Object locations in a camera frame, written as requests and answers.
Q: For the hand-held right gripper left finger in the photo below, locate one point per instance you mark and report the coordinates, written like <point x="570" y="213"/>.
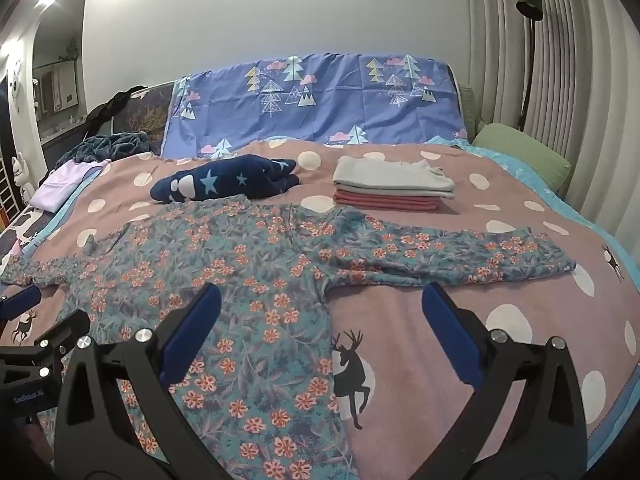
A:
<point x="194" y="332"/>

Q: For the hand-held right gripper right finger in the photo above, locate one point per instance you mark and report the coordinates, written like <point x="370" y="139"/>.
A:
<point x="450" y="335"/>

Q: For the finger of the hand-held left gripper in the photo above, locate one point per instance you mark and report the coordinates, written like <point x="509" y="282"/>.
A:
<point x="64" y="331"/>
<point x="21" y="301"/>

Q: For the teal floral garment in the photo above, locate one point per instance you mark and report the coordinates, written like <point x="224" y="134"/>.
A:
<point x="260" y="280"/>

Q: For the person's left hand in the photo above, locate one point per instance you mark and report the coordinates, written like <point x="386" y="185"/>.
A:
<point x="35" y="437"/>

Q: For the dark animal print sheet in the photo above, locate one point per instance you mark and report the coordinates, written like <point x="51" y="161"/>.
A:
<point x="22" y="225"/>

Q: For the pink dotted deer blanket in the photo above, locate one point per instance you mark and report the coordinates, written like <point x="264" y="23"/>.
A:
<point x="500" y="260"/>

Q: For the white cat figure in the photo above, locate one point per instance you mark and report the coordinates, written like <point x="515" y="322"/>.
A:
<point x="22" y="177"/>

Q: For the lilac cloth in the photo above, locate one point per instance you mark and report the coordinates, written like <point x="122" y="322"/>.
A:
<point x="65" y="185"/>

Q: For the folded pink garment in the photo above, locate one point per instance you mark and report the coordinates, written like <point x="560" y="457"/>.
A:
<point x="385" y="202"/>

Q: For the navy star print garment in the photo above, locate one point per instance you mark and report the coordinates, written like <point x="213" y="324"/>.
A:
<point x="220" y="182"/>

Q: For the folded grey garment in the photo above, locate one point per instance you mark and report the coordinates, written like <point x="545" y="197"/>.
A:
<point x="385" y="174"/>

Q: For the dark teal fleece blanket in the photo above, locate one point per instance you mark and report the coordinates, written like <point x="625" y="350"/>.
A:
<point x="115" y="145"/>

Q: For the green pillow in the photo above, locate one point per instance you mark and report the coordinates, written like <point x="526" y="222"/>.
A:
<point x="525" y="157"/>

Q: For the black cloth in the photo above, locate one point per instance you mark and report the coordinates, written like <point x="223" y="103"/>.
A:
<point x="107" y="110"/>

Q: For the dark branch print cloth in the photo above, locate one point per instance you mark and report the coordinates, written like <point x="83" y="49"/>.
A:
<point x="145" y="115"/>

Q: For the pale green cushion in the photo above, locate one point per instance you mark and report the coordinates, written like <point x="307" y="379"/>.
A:
<point x="470" y="107"/>

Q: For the white arched doorway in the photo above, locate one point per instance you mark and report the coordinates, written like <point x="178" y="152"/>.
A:
<point x="55" y="70"/>

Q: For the grey pleated curtain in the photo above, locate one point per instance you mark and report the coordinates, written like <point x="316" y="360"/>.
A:
<point x="575" y="60"/>

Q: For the black floor lamp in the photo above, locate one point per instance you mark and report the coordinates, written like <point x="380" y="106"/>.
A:
<point x="529" y="5"/>

